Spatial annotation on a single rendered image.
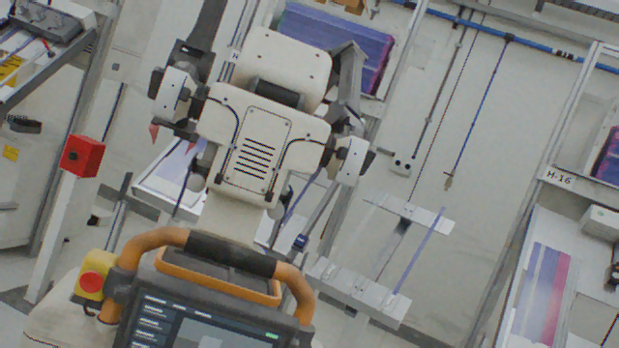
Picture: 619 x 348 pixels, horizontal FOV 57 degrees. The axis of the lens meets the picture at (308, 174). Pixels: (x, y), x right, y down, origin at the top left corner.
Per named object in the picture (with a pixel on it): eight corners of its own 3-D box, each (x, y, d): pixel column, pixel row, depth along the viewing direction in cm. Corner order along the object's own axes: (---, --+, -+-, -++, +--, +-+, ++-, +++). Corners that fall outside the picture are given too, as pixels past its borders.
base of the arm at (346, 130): (331, 135, 133) (377, 154, 134) (334, 115, 138) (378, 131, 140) (317, 160, 138) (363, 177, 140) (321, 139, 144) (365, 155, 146)
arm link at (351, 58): (352, 28, 172) (372, 50, 177) (319, 52, 179) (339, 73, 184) (342, 116, 140) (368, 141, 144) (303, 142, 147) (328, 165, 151)
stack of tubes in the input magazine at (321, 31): (369, 95, 241) (393, 34, 238) (264, 56, 253) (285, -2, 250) (374, 98, 253) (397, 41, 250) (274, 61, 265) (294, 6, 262)
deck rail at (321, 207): (289, 268, 208) (290, 259, 204) (284, 266, 209) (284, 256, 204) (362, 148, 253) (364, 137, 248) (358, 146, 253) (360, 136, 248)
